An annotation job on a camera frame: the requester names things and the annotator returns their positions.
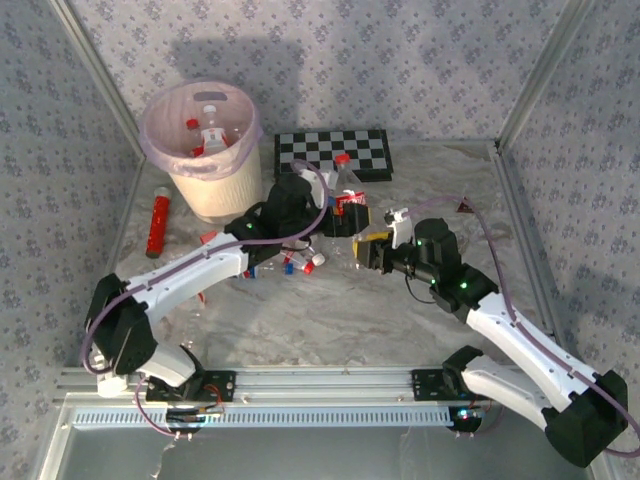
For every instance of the small red label cola bottle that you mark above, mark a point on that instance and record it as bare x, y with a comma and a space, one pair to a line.
345, 175

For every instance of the white red label long bottle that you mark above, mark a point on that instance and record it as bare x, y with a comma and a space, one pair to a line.
318, 259

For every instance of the clear bottle red cap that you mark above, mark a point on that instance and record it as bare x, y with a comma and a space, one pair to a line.
308, 269

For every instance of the pepsi bottle blue cap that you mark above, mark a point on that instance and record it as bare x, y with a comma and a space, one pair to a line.
289, 269

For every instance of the small white red label bottle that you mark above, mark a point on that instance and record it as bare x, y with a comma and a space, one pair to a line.
213, 135

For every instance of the long red label cola bottle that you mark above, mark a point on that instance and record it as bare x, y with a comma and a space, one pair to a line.
191, 124

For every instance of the clear bottle red label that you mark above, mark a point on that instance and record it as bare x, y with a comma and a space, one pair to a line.
201, 298

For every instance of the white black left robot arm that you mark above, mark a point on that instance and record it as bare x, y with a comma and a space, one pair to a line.
190, 272

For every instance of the black white folded chessboard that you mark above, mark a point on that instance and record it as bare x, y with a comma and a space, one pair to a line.
365, 150

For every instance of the red cylindrical tube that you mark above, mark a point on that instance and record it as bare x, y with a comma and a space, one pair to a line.
159, 225

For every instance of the small circuit board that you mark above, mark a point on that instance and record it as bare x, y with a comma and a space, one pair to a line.
467, 415
192, 417

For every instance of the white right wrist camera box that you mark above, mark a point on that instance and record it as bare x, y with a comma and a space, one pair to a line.
400, 230

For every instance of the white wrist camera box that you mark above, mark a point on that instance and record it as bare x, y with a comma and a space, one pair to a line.
400, 230
324, 180

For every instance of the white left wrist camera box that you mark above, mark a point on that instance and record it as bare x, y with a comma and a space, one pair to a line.
324, 180

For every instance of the aluminium table side rail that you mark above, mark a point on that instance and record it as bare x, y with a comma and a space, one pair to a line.
525, 235
125, 220

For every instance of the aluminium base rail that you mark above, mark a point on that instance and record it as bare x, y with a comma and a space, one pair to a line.
325, 382

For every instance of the aluminium frame post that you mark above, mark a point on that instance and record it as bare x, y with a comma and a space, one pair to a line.
92, 60
545, 65

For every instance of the white plastic bracket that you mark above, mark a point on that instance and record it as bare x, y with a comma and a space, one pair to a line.
110, 387

